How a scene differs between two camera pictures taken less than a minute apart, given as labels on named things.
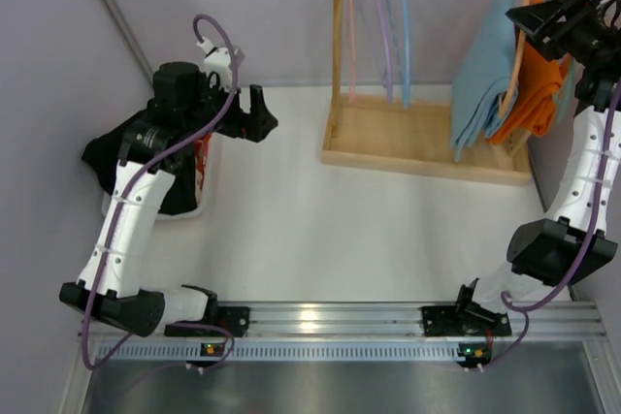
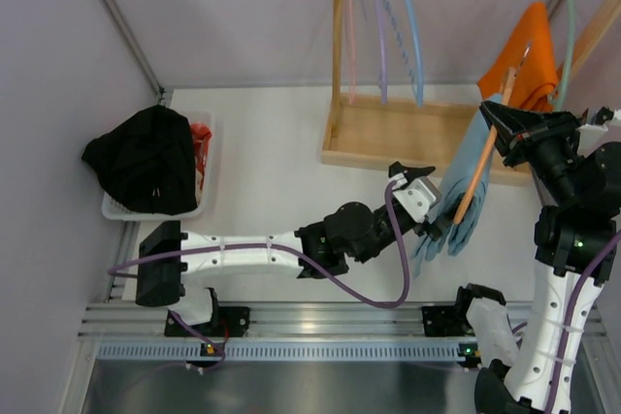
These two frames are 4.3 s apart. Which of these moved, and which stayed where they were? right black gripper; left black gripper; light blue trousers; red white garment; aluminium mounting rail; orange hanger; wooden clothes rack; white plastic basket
Moved: right black gripper; left black gripper; orange hanger; light blue trousers
Stayed: red white garment; white plastic basket; wooden clothes rack; aluminium mounting rail
